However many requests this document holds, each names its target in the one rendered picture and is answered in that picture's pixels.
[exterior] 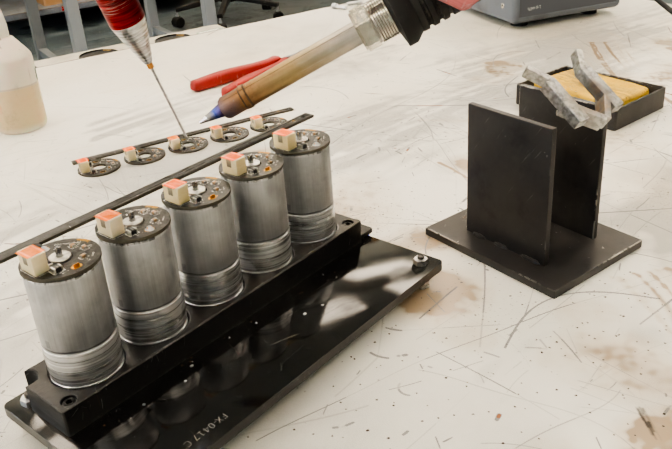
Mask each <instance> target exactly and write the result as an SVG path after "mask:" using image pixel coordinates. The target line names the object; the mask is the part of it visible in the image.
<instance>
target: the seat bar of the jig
mask: <svg viewBox="0 0 672 449"><path fill-rule="evenodd" d="M335 221H336V232H335V234H334V235H333V236H331V237H330V238H328V239H326V240H323V241H320V242H316V243H310V244H296V243H291V247H292V256H293V258H292V260H291V262H290V263H289V264H288V265H286V266H285V267H283V268H281V269H278V270H276V271H272V272H268V273H260V274H253V273H245V272H242V271H241V272H242V279H243V287H244V289H243V291H242V292H241V294H240V295H239V296H238V297H236V298H235V299H233V300H231V301H229V302H227V303H224V304H221V305H218V306H212V307H194V306H190V305H187V304H185V306H186V311H187V317H188V324H187V326H186V328H185V329H184V330H183V331H182V332H181V333H180V334H178V335H177V336H175V337H173V338H171V339H169V340H167V341H164V342H161V343H158V344H153V345H133V344H129V343H127V342H125V341H123V340H122V339H121V338H120V339H121V343H122V348H123V352H124V356H125V362H124V364H123V366H122V368H121V369H120V370H119V371H118V372H117V373H116V374H115V375H114V376H112V377H111V378H109V379H108V380H106V381H104V382H102V383H100V384H97V385H94V386H91V387H87V388H82V389H64V388H60V387H58V386H56V385H54V384H53V383H52V382H51V380H50V376H49V373H48V369H47V366H46V362H45V359H44V360H43V361H41V362H39V363H37V364H36V365H34V366H32V367H30V368H29V369H27V370H26V371H24V373H25V377H26V380H27V383H28V386H26V387H25V388H26V391H27V394H28V397H29V401H30V404H31V407H32V410H33V411H34V412H36V413H37V414H38V415H40V416H41V417H42V418H44V419H45V420H46V421H48V422H49V423H50V424H52V425H53V426H54V427H56V428H57V429H58V430H60V431H61V432H62V433H64V434H65V435H66V436H68V437H72V436H73V435H75V434H76V433H78V432H79V431H81V430H82V429H84V428H85V427H87V426H88V425H90V424H91V423H93V422H94V421H96V420H97V419H99V418H100V417H102V416H103V415H105V414H106V413H108V412H109V411H110V410H112V409H113V408H115V407H116V406H118V405H119V404H121V403H122V402H124V401H125V400H127V399H128V398H130V397H131V396H133V395H134V394H136V393H137V392H139V391H140V390H142V389H143V388H145V387H146V386H148V385H149V384H151V383H152V382H154V381H155V380H156V379H158V378H159V377H161V376H162V375H164V374H165V373H167V372H168V371H170V370H171V369H173V368H174V367H176V366H177V365H179V364H180V363H182V362H183V361H185V360H186V359H188V358H189V357H191V356H192V355H194V354H195V353H197V352H198V351H200V350H201V349H202V348H204V347H205V346H207V345H208V344H210V343H211V342H213V341H214V340H216V339H217V338H219V337H220V336H222V335H223V334H225V333H226V332H228V331H229V330H231V329H232V328H234V327H235V326H237V325H238V324H240V323H241V322H243V321H244V320H245V319H247V318H248V317H250V316H251V315H253V314H254V313H256V312H257V311H259V310H260V309H262V308H263V307H265V306H266V305H268V304H269V303H271V302H272V301H274V300H275V299H277V298H278V297H280V296H281V295H283V294H284V293H286V292H287V291H289V290H290V289H291V288H293V287H294V286H296V285H297V284H299V283H300V282H302V281H303V280H305V279H306V278H308V277H309V276H311V275H312V274H314V273H315V272H317V271H318V270H320V269H321V268H323V267H324V266H326V265H327V264H329V263H330V262H332V261H333V260H334V259H336V258H337V257H339V256H340V255H342V254H343V253H345V252H346V251H348V250H349V249H351V248H352V247H354V246H355V245H357V244H358V243H360V242H361V225H360V221H359V220H356V219H353V218H350V217H347V216H344V215H340V214H337V213H335Z"/></svg>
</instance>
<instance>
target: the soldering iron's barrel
mask: <svg viewBox="0 0 672 449"><path fill-rule="evenodd" d="M363 4H364V5H363V6H362V5H361V4H360V5H358V6H356V7H355V8H353V9H351V10H349V14H348V16H349V18H350V20H351V23H349V24H347V25H345V26H344V27H342V28H340V29H338V30H337V31H335V32H333V33H331V34H330V35H328V36H326V37H324V38H323V39H321V40H319V41H317V42H316V43H314V44H312V45H310V46H309V47H307V48H305V49H303V50H302V51H300V52H298V53H296V54H295V55H293V56H291V57H289V58H288V59H286V60H284V61H282V62H281V63H279V64H277V65H275V66H274V67H272V68H270V69H269V70H267V71H265V72H263V73H262V74H260V75H258V76H256V77H255V78H253V79H251V80H249V81H248V82H246V83H244V84H241V85H239V86H237V88H235V89H234V90H232V91H230V92H228V93H227V94H225V95H223V96H221V97H220V98H219V100H218V106H219V108H220V110H221V112H222V113H223V115H224V116H225V117H226V118H233V117H235V116H237V115H238V114H240V113H242V112H244V111H246V110H247V109H251V108H253V107H254V106H255V105H256V104H258V103H260V102H261V101H263V100H265V99H267V98H268V97H270V96H272V95H274V94H275V93H277V92H279V91H281V90H283V89H284V88H286V87H288V86H290V85H291V84H293V83H295V82H297V81H298V80H300V79H302V78H304V77H305V76H307V75H309V74H311V73H312V72H314V71H316V70H318V69H320V68H321V67H323V66H325V65H327V64H328V63H330V62H332V61H334V60H335V59H337V58H339V57H341V56H342V55H344V54H346V53H348V52H349V51H351V50H353V49H355V48H357V47H358V46H360V45H362V44H364V46H365V47H366V49H367V51H368V50H370V52H371V51H372V50H374V49H376V48H378V47H380V46H381V45H383V44H382V42H383V41H384V43H386V41H388V40H390V38H391V39H393V38H394V37H395V36H397V34H398V35H400V34H399V33H400V32H399V30H398V28H397V26H396V24H395V22H394V20H393V18H392V16H391V14H390V12H389V10H388V8H387V7H386V5H385V3H384V1H383V0H371V1H370V0H368V2H366V4H365V3H363ZM392 37H393V38H392ZM382 39H383V40H382Z"/></svg>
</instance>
